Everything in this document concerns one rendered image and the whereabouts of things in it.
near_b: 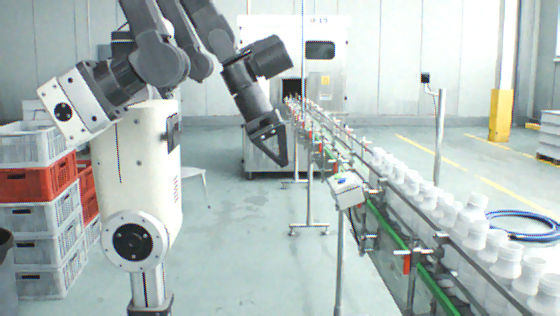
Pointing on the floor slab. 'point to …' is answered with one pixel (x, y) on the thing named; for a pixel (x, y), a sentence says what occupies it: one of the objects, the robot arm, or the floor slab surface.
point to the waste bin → (7, 276)
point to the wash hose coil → (525, 232)
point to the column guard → (500, 115)
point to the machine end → (323, 30)
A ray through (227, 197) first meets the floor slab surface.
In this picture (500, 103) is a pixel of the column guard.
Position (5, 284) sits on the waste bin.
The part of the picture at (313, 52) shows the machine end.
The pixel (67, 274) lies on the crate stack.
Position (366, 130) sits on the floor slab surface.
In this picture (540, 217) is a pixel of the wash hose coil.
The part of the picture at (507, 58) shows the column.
